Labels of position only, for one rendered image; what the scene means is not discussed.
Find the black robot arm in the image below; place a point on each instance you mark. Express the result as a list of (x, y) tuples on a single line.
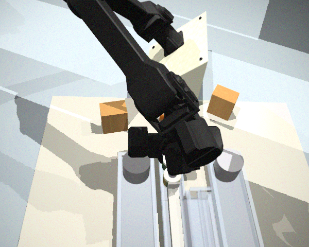
[(154, 89)]

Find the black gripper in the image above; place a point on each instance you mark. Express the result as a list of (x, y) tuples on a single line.
[(142, 144)]

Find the tan cube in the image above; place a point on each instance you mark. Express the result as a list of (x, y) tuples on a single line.
[(114, 116), (222, 102)]

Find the white jar with green label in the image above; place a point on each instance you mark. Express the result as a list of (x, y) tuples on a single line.
[(164, 164), (168, 178)]

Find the grey cylinder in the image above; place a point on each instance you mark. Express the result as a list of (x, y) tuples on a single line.
[(228, 165), (136, 169)]

